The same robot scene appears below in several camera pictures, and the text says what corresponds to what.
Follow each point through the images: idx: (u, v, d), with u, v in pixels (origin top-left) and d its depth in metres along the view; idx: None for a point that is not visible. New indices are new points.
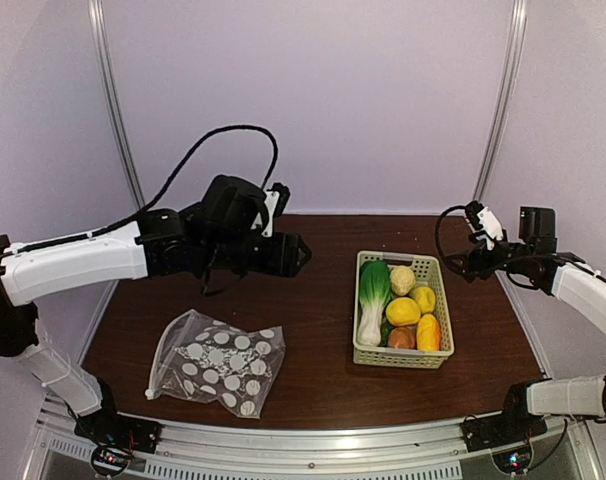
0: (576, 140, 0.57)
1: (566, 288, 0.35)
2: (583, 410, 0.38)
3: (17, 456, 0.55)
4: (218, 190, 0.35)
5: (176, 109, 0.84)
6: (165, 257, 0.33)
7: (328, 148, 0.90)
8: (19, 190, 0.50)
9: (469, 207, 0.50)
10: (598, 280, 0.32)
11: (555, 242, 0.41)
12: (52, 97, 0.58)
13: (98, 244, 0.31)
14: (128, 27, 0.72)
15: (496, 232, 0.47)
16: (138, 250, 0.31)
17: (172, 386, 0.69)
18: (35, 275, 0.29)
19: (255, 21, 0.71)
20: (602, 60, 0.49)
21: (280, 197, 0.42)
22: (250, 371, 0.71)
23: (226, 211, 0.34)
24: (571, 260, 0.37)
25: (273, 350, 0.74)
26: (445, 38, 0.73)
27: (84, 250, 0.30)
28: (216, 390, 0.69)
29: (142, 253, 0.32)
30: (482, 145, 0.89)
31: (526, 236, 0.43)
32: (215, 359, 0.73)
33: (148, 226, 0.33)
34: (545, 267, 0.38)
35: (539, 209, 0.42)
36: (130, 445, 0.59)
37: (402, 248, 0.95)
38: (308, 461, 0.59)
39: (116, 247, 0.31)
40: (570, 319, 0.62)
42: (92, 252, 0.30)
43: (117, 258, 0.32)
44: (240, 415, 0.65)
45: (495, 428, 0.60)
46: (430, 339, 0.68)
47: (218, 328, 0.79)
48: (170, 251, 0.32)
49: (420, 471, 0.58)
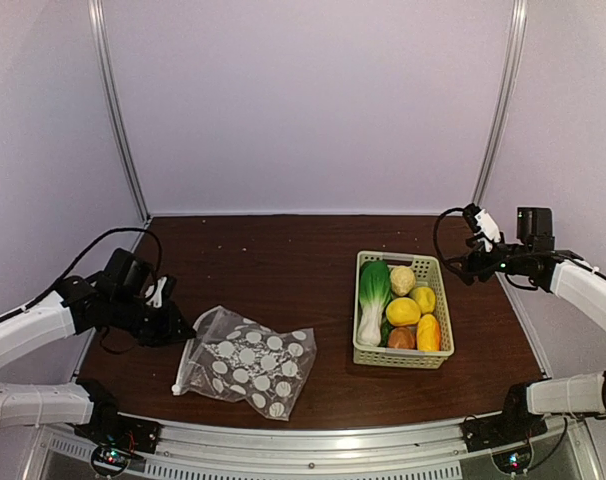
0: (576, 141, 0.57)
1: (564, 284, 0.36)
2: (583, 406, 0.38)
3: (16, 456, 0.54)
4: (120, 257, 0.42)
5: (175, 110, 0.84)
6: (90, 315, 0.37)
7: (326, 148, 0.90)
8: (20, 190, 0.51)
9: (466, 210, 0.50)
10: (596, 276, 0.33)
11: (553, 239, 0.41)
12: (53, 97, 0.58)
13: (31, 314, 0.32)
14: (128, 28, 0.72)
15: (494, 233, 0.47)
16: (66, 310, 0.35)
17: (200, 383, 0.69)
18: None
19: (254, 21, 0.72)
20: (602, 60, 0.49)
21: (167, 283, 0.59)
22: (281, 372, 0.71)
23: (129, 274, 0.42)
24: (569, 257, 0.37)
25: (304, 352, 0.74)
26: (444, 38, 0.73)
27: (26, 320, 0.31)
28: (245, 390, 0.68)
29: (70, 313, 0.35)
30: (482, 144, 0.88)
31: (524, 236, 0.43)
32: (246, 358, 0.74)
33: (64, 292, 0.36)
34: (544, 265, 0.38)
35: (536, 208, 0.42)
36: (130, 445, 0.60)
37: (401, 248, 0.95)
38: (308, 461, 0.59)
39: (50, 311, 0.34)
40: (570, 317, 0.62)
42: (30, 321, 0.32)
43: (52, 321, 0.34)
44: (269, 416, 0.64)
45: (495, 428, 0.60)
46: (430, 339, 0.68)
47: (250, 327, 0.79)
48: (89, 308, 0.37)
49: (420, 471, 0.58)
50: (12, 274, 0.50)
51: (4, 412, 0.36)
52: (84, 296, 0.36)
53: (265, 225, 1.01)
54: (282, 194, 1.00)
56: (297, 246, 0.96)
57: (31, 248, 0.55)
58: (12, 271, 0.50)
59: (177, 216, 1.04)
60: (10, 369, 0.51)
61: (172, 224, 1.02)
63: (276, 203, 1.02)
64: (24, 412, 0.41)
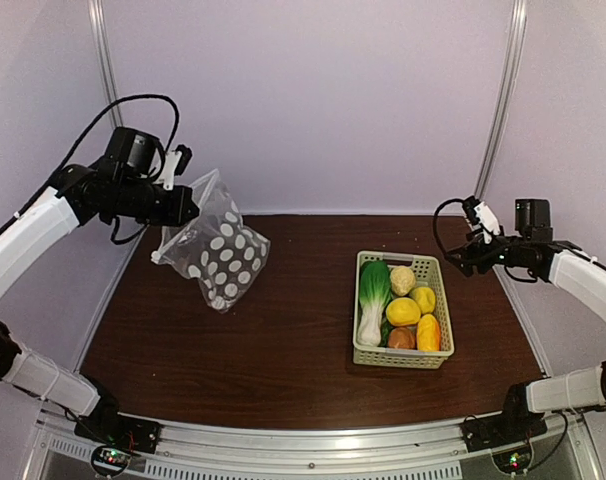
0: (575, 141, 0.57)
1: (563, 274, 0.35)
2: (585, 400, 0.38)
3: (17, 456, 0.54)
4: (120, 135, 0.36)
5: (175, 110, 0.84)
6: (92, 201, 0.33)
7: (327, 148, 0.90)
8: (20, 188, 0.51)
9: (465, 203, 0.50)
10: (595, 266, 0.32)
11: (551, 231, 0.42)
12: (54, 97, 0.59)
13: (24, 217, 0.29)
14: (128, 27, 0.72)
15: (493, 226, 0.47)
16: (62, 201, 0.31)
17: (179, 259, 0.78)
18: None
19: (254, 20, 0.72)
20: (601, 59, 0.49)
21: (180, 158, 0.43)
22: (237, 277, 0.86)
23: (132, 152, 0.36)
24: (568, 248, 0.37)
25: (259, 269, 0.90)
26: (444, 38, 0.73)
27: (19, 226, 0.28)
28: (207, 277, 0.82)
29: (68, 203, 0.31)
30: (482, 145, 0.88)
31: (521, 228, 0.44)
32: (223, 255, 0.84)
33: (59, 183, 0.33)
34: (543, 255, 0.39)
35: (533, 200, 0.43)
36: (130, 445, 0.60)
37: (401, 249, 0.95)
38: (308, 461, 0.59)
39: (43, 208, 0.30)
40: (569, 317, 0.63)
42: (25, 225, 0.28)
43: (52, 218, 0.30)
44: (210, 304, 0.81)
45: (495, 428, 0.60)
46: (430, 339, 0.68)
47: (238, 230, 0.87)
48: (89, 192, 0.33)
49: (420, 471, 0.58)
50: None
51: (23, 367, 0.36)
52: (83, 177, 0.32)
53: (265, 225, 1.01)
54: (282, 194, 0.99)
56: (297, 246, 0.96)
57: None
58: None
59: None
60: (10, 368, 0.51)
61: None
63: (277, 203, 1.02)
64: (39, 378, 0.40)
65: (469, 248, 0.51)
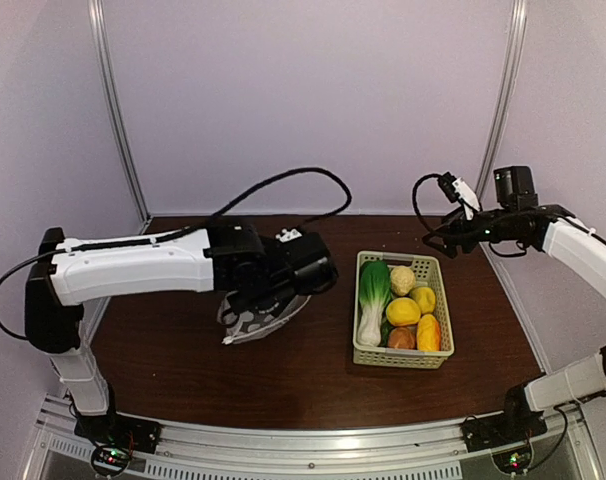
0: (575, 140, 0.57)
1: (560, 246, 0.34)
2: (589, 388, 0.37)
3: (15, 456, 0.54)
4: (315, 242, 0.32)
5: (175, 110, 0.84)
6: (232, 275, 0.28)
7: (326, 146, 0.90)
8: (20, 186, 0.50)
9: (443, 180, 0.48)
10: (594, 238, 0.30)
11: (535, 197, 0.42)
12: (53, 96, 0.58)
13: (162, 251, 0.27)
14: (129, 27, 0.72)
15: (473, 200, 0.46)
16: (207, 261, 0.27)
17: None
18: (82, 279, 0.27)
19: (254, 19, 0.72)
20: (601, 58, 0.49)
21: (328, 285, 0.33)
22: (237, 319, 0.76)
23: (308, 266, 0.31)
24: (562, 217, 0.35)
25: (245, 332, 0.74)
26: (444, 38, 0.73)
27: (138, 257, 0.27)
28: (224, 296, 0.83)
29: (209, 267, 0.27)
30: (482, 144, 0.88)
31: (506, 199, 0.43)
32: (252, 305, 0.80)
33: (224, 240, 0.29)
34: (536, 222, 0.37)
35: (513, 168, 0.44)
36: (130, 445, 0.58)
37: (402, 249, 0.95)
38: (308, 461, 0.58)
39: (183, 256, 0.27)
40: (568, 315, 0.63)
42: (150, 259, 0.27)
43: (186, 269, 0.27)
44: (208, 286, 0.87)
45: (495, 428, 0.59)
46: (430, 339, 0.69)
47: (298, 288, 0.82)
48: (242, 267, 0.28)
49: (420, 471, 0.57)
50: (13, 272, 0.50)
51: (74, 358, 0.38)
52: (245, 252, 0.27)
53: (266, 226, 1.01)
54: (282, 194, 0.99)
56: None
57: (32, 248, 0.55)
58: (12, 270, 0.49)
59: (176, 216, 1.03)
60: (8, 367, 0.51)
61: (171, 225, 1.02)
63: (278, 203, 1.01)
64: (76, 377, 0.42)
65: (452, 226, 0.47)
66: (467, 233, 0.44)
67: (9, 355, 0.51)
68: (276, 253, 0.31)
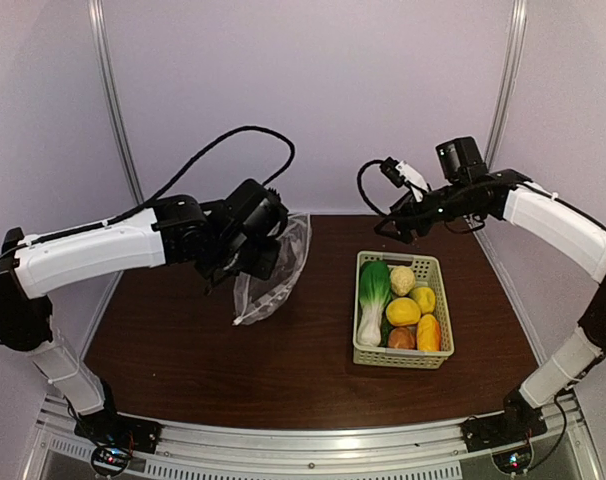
0: (575, 141, 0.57)
1: (522, 215, 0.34)
2: (580, 361, 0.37)
3: (15, 456, 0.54)
4: (248, 192, 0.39)
5: (175, 110, 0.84)
6: (184, 246, 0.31)
7: (326, 147, 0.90)
8: (20, 186, 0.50)
9: (385, 164, 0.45)
10: (558, 204, 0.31)
11: (482, 165, 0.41)
12: (53, 97, 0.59)
13: (114, 232, 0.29)
14: (128, 28, 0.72)
15: (419, 181, 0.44)
16: (156, 235, 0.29)
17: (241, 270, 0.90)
18: (44, 270, 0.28)
19: (254, 20, 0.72)
20: (601, 59, 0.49)
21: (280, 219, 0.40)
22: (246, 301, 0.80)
23: (252, 214, 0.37)
24: (520, 183, 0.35)
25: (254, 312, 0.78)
26: (444, 38, 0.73)
27: (91, 240, 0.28)
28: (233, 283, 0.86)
29: (161, 240, 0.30)
30: (483, 144, 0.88)
31: (453, 174, 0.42)
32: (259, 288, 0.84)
33: (170, 214, 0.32)
34: (493, 191, 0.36)
35: (457, 141, 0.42)
36: (130, 445, 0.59)
37: (402, 249, 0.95)
38: (308, 461, 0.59)
39: (133, 233, 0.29)
40: (567, 312, 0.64)
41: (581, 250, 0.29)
42: (103, 241, 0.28)
43: (137, 247, 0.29)
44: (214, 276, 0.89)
45: (495, 428, 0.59)
46: (430, 339, 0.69)
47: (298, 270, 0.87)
48: (189, 238, 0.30)
49: (420, 471, 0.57)
50: None
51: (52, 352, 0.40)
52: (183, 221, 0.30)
53: None
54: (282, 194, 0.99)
56: None
57: None
58: None
59: None
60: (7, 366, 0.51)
61: None
63: None
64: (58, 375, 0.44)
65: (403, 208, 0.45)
66: (420, 216, 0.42)
67: (9, 355, 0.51)
68: (219, 213, 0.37)
